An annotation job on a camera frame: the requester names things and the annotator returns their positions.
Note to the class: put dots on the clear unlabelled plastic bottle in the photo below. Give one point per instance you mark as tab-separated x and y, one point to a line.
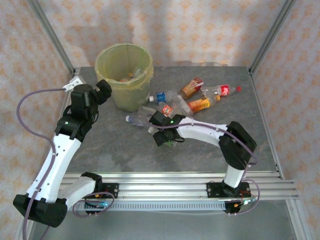
182	105

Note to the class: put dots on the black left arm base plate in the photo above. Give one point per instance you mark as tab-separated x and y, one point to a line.
112	190

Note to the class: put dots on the brown tea bottle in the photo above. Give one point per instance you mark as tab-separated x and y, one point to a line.
191	87

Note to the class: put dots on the red label cola bottle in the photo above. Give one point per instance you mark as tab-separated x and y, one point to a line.
225	90

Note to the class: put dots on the aluminium table side rail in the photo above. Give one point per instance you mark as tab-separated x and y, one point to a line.
66	98
260	100

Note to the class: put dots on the grey metal lower panel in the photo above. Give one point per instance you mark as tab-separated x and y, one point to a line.
162	225

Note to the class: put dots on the aluminium frame leg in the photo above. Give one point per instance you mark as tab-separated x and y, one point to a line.
300	225
18	236

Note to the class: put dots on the small red label bottle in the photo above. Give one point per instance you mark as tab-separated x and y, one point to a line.
167	109

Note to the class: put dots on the blue label white cap bottle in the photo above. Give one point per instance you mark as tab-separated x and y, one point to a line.
161	97

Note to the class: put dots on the green plastic bottle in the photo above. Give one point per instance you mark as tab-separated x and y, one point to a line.
171	144

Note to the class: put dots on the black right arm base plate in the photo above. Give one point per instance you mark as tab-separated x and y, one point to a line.
212	190

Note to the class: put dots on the aluminium cross rail beam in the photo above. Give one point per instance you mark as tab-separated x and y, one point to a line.
162	187

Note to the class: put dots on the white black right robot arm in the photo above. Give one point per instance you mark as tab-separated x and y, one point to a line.
200	131

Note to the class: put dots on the translucent plastic bin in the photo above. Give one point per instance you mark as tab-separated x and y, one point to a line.
125	100

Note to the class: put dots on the yellow-lined trash bin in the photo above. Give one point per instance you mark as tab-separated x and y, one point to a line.
120	57

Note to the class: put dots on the aluminium frame post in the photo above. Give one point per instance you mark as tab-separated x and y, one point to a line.
51	32
273	32

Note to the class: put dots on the orange yellow label bottle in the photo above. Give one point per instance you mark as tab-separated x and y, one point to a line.
200	104

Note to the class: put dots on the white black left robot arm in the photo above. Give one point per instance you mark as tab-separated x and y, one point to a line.
57	162

